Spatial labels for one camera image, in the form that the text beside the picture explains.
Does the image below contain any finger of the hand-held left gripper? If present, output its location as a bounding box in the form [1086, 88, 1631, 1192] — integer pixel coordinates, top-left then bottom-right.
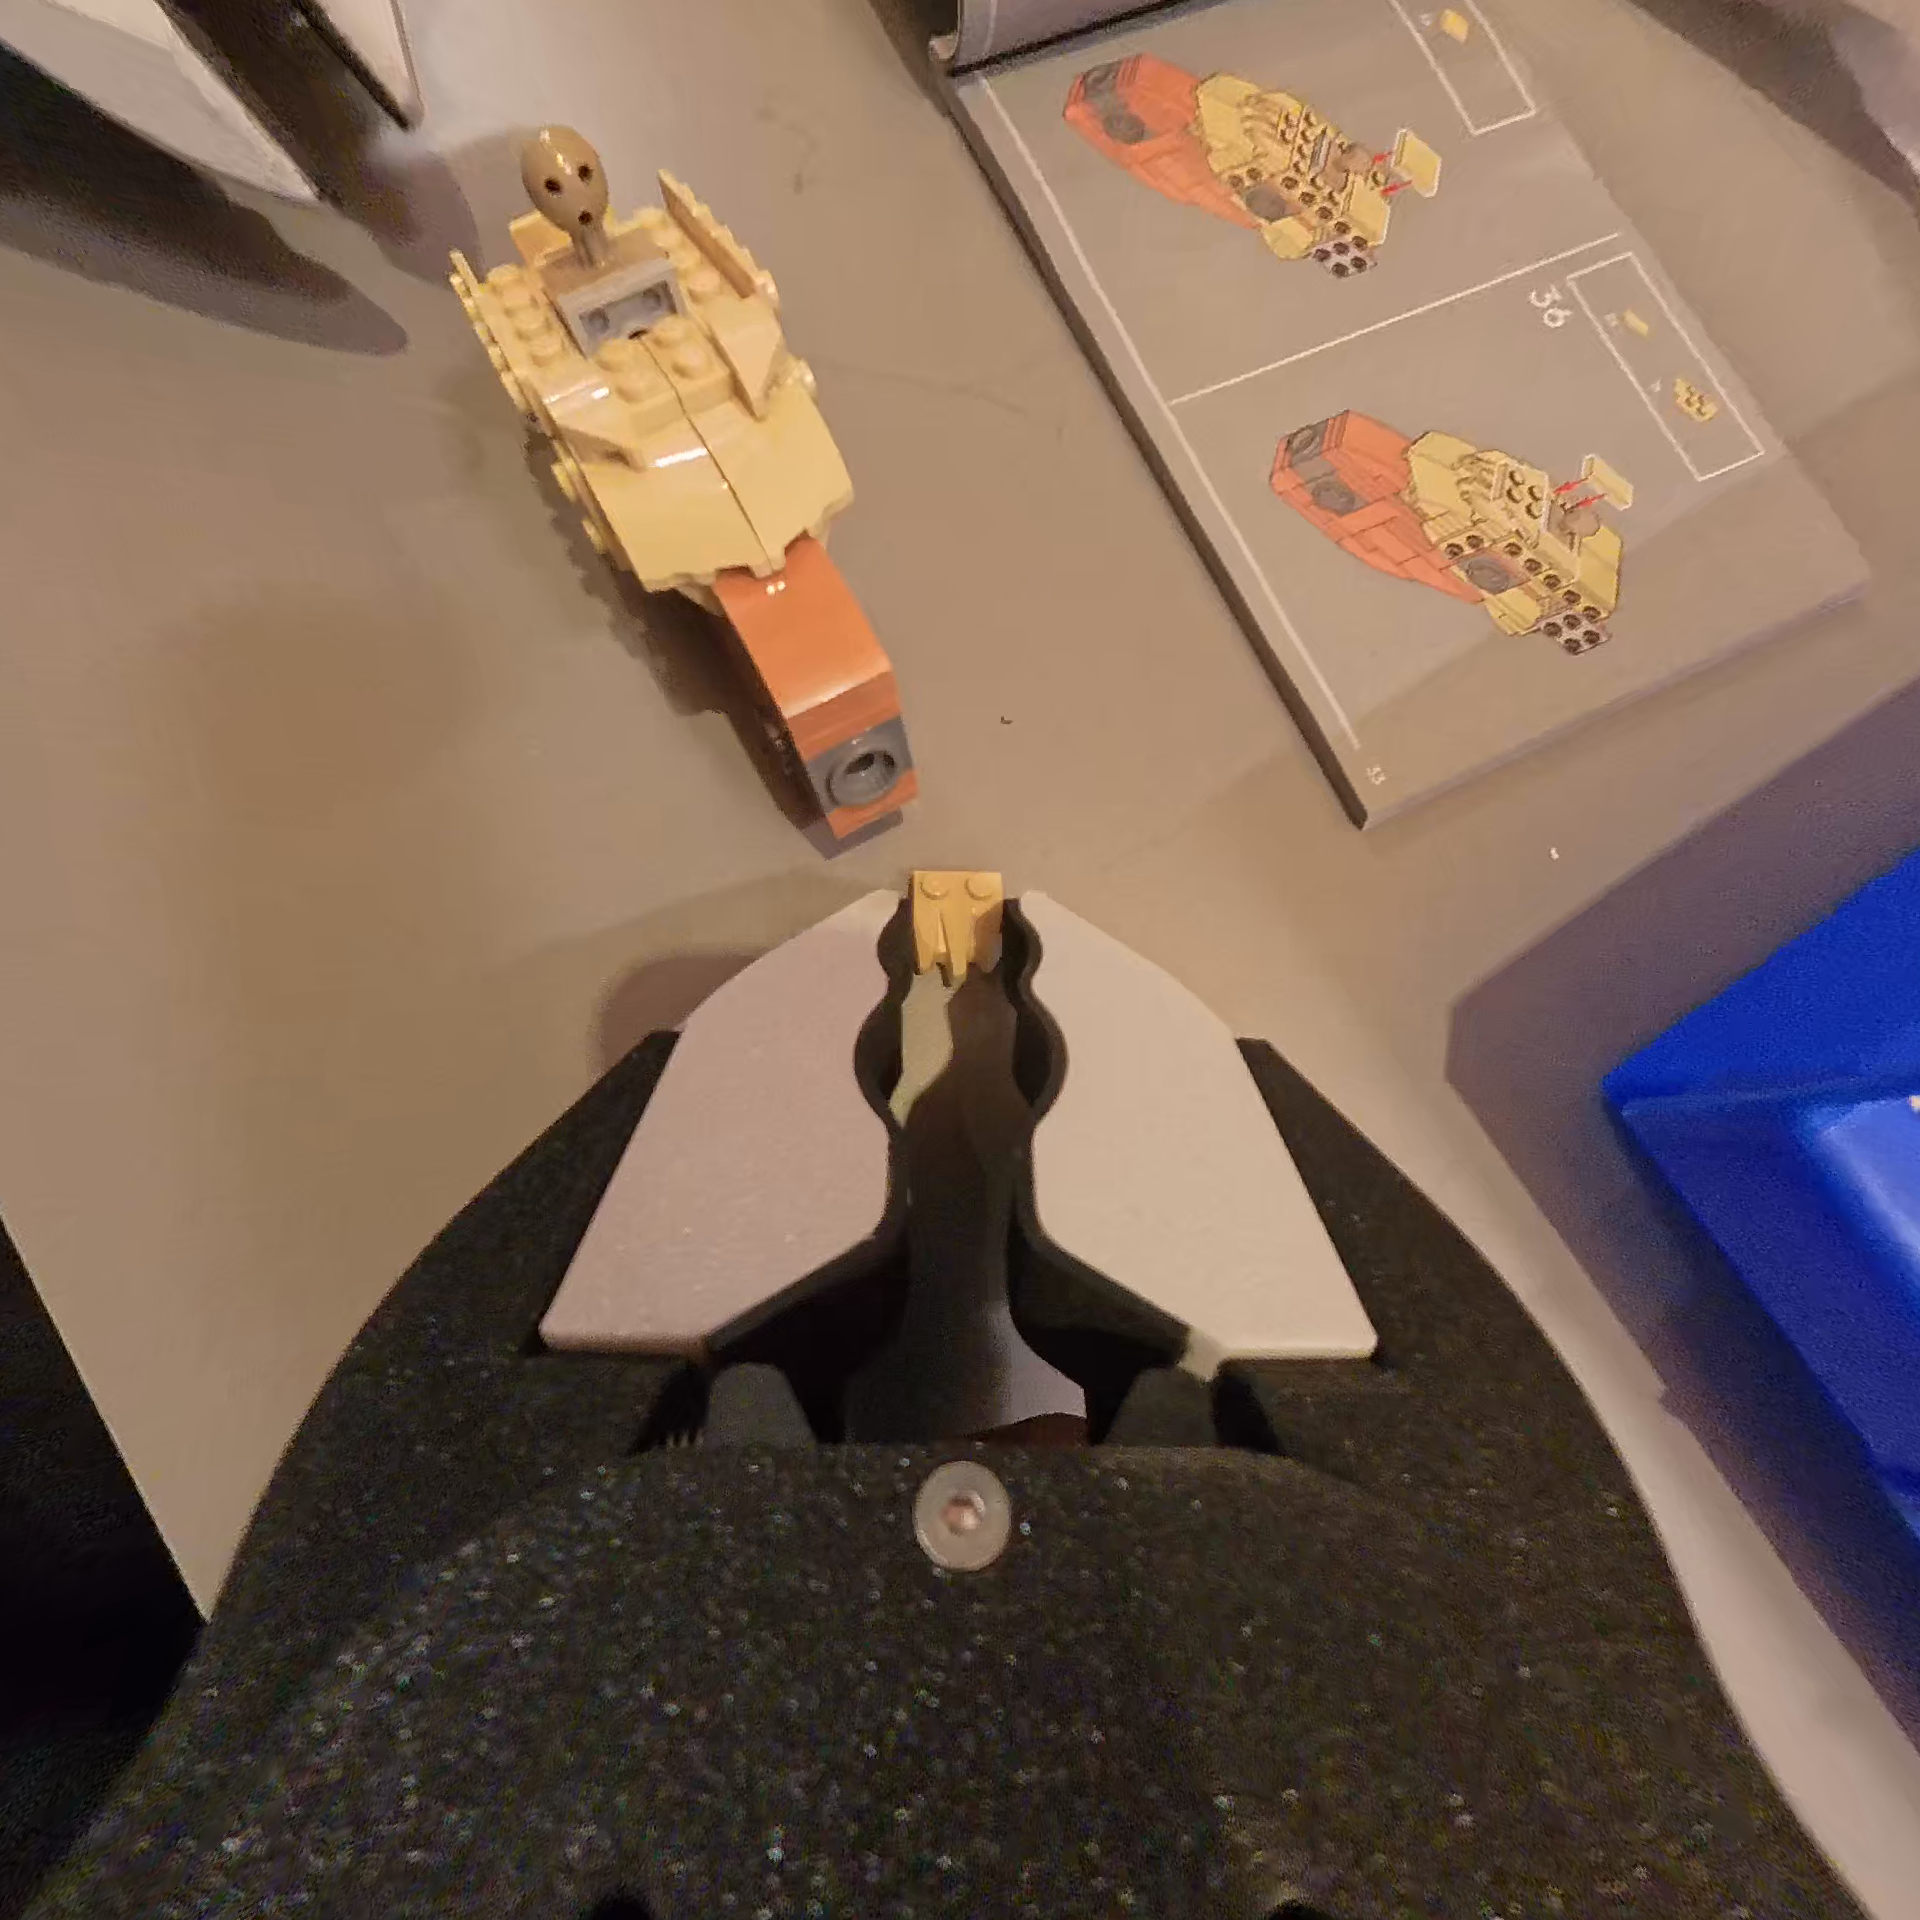
[0, 0, 426, 208]

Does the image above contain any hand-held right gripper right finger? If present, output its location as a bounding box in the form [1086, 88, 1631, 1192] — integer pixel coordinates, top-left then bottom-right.
[998, 888, 1383, 1378]

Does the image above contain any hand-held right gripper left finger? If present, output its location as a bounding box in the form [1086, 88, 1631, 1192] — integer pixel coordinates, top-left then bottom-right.
[537, 885, 921, 1365]

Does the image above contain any tan claw brick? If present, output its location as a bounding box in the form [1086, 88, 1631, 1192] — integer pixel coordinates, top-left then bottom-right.
[910, 869, 1006, 984]

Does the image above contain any tan and orange brick model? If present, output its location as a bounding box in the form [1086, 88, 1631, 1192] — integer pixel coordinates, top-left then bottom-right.
[448, 124, 913, 852]

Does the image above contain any blue plastic bin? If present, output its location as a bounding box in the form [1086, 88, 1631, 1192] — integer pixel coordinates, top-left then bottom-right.
[1602, 847, 1920, 1520]

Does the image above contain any grey instruction booklet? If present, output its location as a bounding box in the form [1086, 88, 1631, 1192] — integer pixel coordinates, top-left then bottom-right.
[929, 0, 1875, 831]

